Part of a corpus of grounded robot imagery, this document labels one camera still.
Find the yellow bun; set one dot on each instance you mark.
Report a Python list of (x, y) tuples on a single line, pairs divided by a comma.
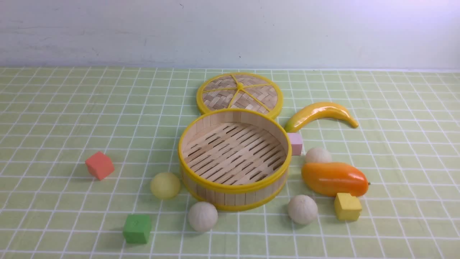
[(165, 185)]

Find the woven bamboo steamer lid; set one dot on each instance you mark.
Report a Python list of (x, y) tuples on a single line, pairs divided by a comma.
[(240, 90)]

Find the green foam cube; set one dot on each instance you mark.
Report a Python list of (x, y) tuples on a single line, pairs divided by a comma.
[(137, 228)]

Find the green checkered tablecloth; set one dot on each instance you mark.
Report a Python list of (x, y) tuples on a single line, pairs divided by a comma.
[(53, 119)]

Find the bamboo steamer tray yellow rim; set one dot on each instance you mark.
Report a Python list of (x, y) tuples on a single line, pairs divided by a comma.
[(235, 159)]

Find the pink foam cube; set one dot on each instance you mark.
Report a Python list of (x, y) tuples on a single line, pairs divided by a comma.
[(296, 143)]

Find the white bun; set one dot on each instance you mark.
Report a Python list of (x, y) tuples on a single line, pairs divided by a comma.
[(317, 155), (302, 209), (202, 216)]

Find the yellow plastic banana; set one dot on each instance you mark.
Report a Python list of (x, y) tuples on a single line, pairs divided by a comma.
[(319, 110)]

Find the yellow foam cube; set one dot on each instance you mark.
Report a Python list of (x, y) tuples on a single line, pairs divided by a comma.
[(347, 207)]

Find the red foam cube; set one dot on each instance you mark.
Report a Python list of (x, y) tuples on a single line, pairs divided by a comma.
[(99, 165)]

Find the orange plastic mango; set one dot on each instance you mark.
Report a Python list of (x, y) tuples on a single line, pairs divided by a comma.
[(328, 179)]

